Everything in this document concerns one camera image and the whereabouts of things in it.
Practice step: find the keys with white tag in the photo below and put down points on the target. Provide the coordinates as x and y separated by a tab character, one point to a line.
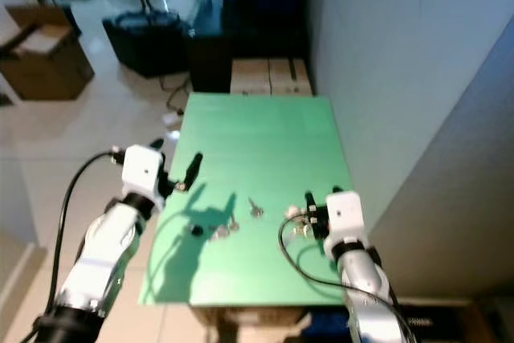
291	212

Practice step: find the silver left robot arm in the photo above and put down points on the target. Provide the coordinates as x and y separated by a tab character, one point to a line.
100	255

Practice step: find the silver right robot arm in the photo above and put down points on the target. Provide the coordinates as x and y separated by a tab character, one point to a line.
365	291

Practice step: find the white power strip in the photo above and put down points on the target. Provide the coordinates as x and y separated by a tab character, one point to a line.
172	120

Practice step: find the single silver key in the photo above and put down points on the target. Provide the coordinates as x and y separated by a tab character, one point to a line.
255	209

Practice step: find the green table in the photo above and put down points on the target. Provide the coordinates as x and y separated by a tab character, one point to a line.
265	150

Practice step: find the black plastic crate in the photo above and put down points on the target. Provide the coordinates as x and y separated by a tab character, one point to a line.
144	47

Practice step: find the blue plastic bin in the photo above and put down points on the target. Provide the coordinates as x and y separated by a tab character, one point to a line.
325	324

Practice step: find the closed light cardboard box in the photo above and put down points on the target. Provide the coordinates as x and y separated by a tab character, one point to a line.
291	78
250	78

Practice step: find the open brown cardboard box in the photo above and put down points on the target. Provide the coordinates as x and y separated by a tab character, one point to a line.
52	70

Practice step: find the clear plastic water bottle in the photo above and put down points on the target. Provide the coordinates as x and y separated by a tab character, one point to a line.
206	15

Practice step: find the dark cabinet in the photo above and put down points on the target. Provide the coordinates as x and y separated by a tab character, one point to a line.
261	34

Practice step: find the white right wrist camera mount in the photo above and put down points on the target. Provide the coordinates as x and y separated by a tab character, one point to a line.
344	216

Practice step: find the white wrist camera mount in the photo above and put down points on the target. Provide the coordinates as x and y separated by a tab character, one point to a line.
344	216
140	170

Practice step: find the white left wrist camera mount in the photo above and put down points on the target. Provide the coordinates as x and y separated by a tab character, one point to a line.
140	170

